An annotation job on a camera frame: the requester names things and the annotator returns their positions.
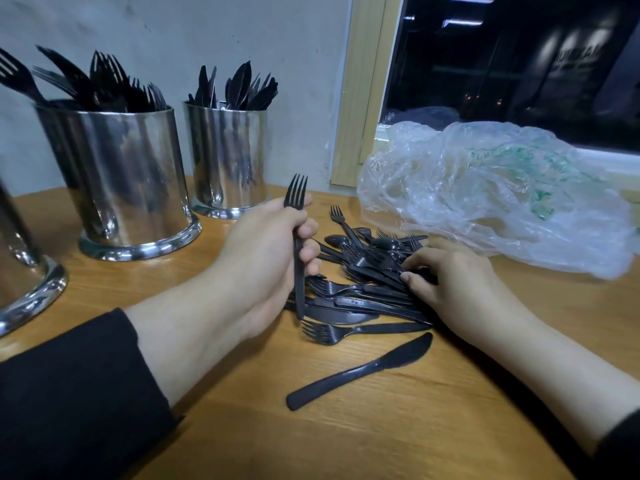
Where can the person's right hand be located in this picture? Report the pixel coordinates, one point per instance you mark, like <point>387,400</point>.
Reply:
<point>465,290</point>

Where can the person's left hand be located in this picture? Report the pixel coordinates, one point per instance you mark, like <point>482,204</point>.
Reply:
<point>255,265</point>

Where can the black plastic fork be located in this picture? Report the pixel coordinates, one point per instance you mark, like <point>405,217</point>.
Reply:
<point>296,195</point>

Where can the pile of black plastic cutlery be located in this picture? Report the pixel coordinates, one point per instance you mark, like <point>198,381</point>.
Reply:
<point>365,285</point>

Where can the clear plastic bag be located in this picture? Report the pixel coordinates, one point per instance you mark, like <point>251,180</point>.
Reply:
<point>500,190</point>

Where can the black plastic knife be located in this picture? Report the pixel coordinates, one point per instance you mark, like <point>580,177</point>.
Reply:
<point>360,373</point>

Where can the bunch of black knives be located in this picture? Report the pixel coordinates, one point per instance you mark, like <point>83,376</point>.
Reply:
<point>235,90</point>

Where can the bunch of black forks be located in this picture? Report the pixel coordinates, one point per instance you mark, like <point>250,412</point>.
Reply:
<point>90,85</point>

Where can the person's left forearm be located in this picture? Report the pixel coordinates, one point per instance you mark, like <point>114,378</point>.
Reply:
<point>90,395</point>

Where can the person's right forearm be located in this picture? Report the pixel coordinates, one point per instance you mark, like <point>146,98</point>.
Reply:
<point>590,385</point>

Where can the dark parked car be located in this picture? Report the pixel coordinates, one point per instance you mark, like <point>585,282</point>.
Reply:
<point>420,117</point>

